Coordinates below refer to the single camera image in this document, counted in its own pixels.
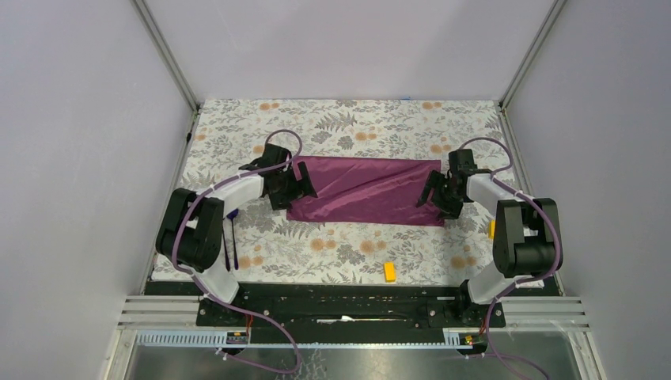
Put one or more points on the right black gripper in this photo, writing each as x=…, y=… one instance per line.
x=450, y=210

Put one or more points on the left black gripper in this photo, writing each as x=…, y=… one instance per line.
x=299, y=188

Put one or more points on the purple satin napkin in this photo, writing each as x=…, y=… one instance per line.
x=366, y=190

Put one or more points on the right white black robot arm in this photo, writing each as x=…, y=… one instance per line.
x=526, y=243

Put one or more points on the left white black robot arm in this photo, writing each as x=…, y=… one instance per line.
x=191, y=230

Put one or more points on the yellow block at right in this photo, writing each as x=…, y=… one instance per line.
x=491, y=229

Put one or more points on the yellow block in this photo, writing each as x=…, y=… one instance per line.
x=389, y=272
x=491, y=229

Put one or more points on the dark purple fork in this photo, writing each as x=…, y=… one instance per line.
x=226, y=251

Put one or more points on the floral tablecloth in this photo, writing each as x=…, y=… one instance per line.
x=272, y=248

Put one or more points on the yellow block near front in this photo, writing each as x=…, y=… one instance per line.
x=389, y=272

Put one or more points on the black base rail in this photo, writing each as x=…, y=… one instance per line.
x=339, y=314

